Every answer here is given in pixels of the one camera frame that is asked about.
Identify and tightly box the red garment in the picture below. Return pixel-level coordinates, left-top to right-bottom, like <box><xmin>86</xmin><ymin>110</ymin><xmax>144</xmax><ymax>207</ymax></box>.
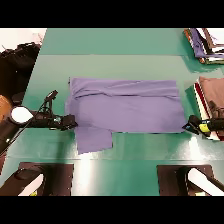
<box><xmin>193</xmin><ymin>81</ymin><xmax>212</xmax><ymax>124</ymax></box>

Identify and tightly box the brown garment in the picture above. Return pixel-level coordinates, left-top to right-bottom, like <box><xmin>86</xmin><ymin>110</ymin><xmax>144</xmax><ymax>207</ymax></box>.
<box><xmin>198</xmin><ymin>76</ymin><xmax>224</xmax><ymax>120</ymax></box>

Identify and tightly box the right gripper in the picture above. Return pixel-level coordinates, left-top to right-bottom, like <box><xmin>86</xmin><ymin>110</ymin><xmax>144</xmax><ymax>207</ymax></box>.
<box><xmin>182</xmin><ymin>114</ymin><xmax>203</xmax><ymax>135</ymax></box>

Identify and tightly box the heap of black clothes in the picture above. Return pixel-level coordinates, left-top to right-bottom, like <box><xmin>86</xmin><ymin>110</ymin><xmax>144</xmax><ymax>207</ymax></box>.
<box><xmin>0</xmin><ymin>41</ymin><xmax>42</xmax><ymax>103</ymax></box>

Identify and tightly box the blue garment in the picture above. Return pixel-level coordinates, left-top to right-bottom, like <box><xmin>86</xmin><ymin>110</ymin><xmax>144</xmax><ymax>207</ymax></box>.
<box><xmin>189</xmin><ymin>28</ymin><xmax>224</xmax><ymax>60</ymax></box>

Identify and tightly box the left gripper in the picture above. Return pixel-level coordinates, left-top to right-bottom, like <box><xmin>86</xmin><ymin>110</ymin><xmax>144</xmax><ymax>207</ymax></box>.
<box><xmin>58</xmin><ymin>113</ymin><xmax>79</xmax><ymax>132</ymax></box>

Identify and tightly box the purple shirt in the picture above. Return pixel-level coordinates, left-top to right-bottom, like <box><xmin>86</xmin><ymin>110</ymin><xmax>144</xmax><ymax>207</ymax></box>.
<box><xmin>64</xmin><ymin>77</ymin><xmax>188</xmax><ymax>155</ymax></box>

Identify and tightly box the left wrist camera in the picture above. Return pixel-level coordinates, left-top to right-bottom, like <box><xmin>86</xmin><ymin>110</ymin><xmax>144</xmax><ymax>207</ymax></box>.
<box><xmin>39</xmin><ymin>89</ymin><xmax>60</xmax><ymax>115</ymax></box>

